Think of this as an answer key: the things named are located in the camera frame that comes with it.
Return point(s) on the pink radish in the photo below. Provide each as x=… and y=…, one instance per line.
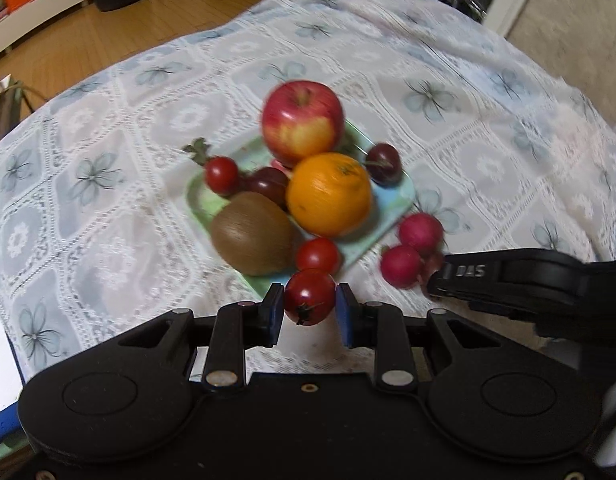
x=399, y=266
x=419, y=232

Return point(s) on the brown kiwi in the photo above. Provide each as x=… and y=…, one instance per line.
x=250, y=237

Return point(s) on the white lace floral tablecloth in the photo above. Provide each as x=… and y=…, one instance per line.
x=113, y=220

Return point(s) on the blue fabric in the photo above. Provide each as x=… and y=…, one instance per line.
x=3, y=425

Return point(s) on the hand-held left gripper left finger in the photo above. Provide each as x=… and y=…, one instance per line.
x=274, y=317

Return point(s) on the dark cherry on plate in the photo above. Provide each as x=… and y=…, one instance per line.
x=385, y=165

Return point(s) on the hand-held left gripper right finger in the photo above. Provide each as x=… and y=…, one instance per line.
x=345, y=317

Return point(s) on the red tomato with calyx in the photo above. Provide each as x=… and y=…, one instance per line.
x=310, y=295

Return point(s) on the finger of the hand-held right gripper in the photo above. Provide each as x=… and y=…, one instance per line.
x=468, y=272

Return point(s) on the dark cherry behind kiwi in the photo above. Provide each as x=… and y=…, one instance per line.
x=267, y=185

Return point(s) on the orange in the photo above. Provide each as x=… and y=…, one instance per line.
x=330, y=195

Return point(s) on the red cherry tomato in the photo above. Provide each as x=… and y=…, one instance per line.
x=318, y=255

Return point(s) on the light green plate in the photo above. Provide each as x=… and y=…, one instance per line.
x=388, y=200

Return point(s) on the white low shelf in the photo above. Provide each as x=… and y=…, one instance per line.
x=33, y=22

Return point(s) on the red tomato with green stem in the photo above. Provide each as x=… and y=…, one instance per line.
x=221, y=175

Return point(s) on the red apple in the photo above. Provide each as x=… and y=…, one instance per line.
x=300, y=120

